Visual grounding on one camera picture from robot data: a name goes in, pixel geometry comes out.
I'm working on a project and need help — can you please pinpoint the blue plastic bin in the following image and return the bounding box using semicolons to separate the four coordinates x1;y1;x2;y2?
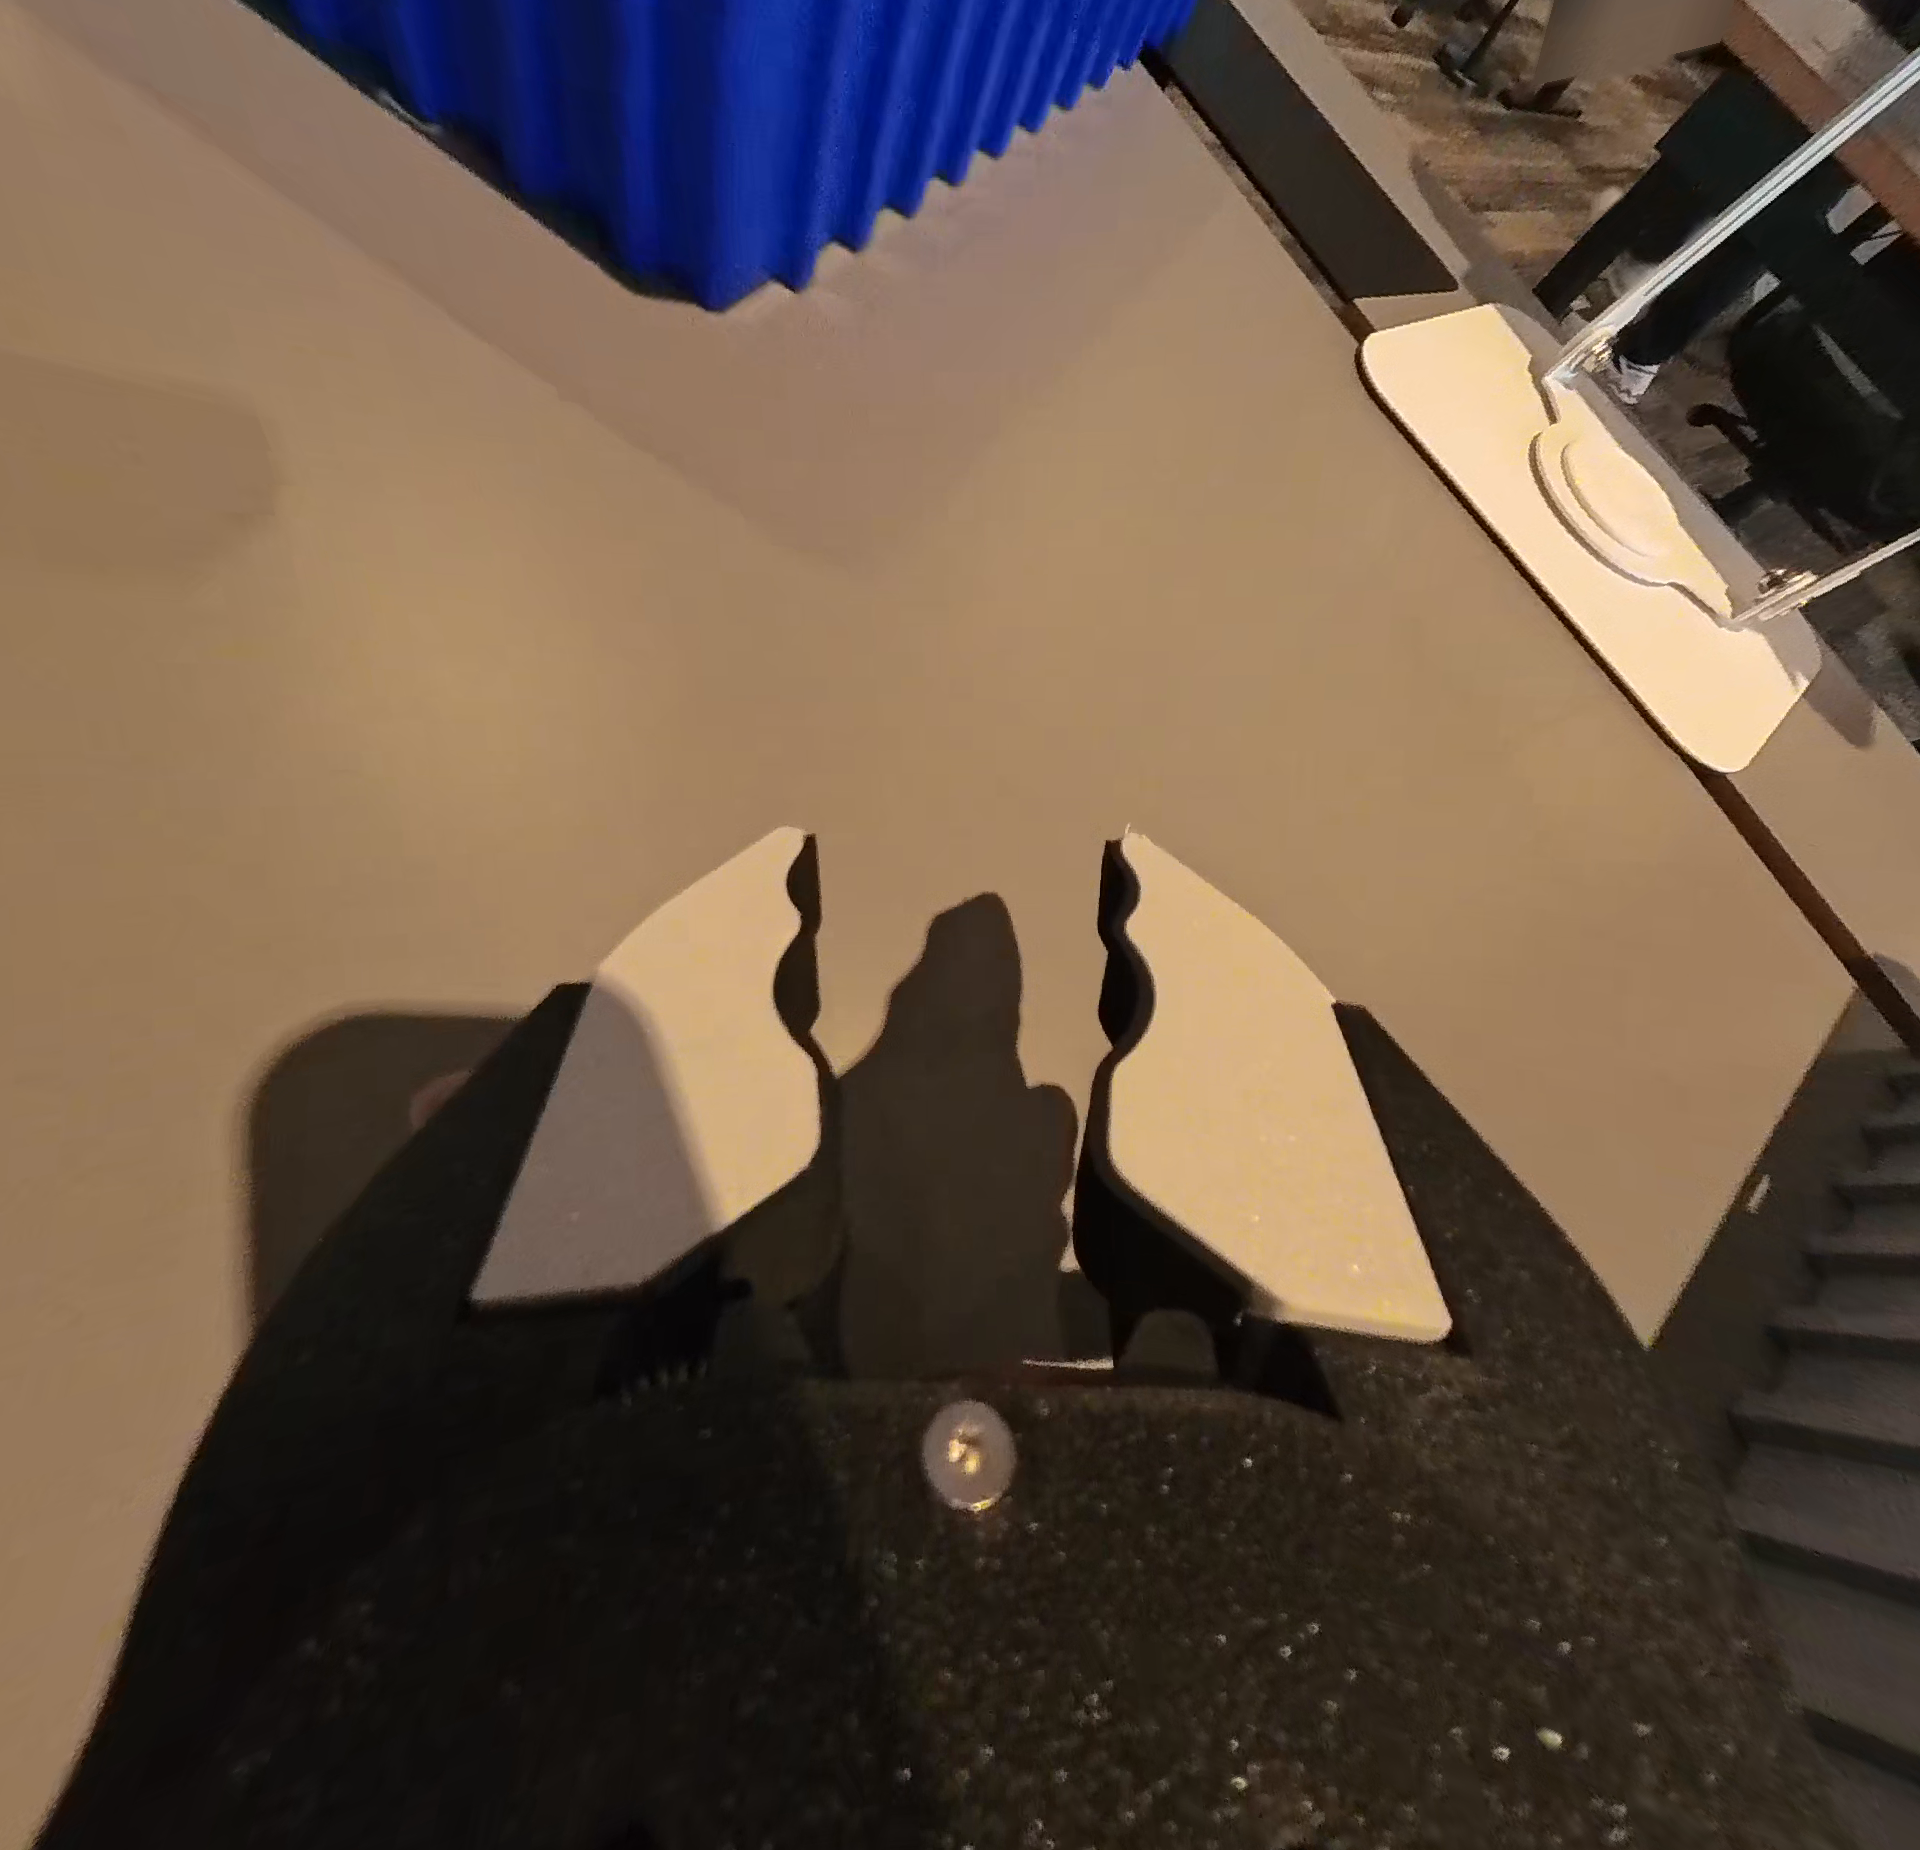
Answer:
149;0;1235;318

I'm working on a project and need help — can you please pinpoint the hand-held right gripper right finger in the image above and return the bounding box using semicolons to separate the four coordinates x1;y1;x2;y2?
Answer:
1070;829;1456;1345

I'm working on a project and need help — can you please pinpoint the black office chair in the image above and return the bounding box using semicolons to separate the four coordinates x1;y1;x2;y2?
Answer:
1686;282;1920;546

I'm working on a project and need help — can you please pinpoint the metal stand rod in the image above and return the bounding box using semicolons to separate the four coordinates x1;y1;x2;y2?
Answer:
1541;41;1920;386
1738;530;1920;626

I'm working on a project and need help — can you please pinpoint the round stand base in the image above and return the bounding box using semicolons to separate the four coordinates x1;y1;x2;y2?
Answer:
1531;424;1730;594

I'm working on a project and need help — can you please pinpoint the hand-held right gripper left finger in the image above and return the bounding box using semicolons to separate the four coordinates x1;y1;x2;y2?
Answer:
468;829;845;1307

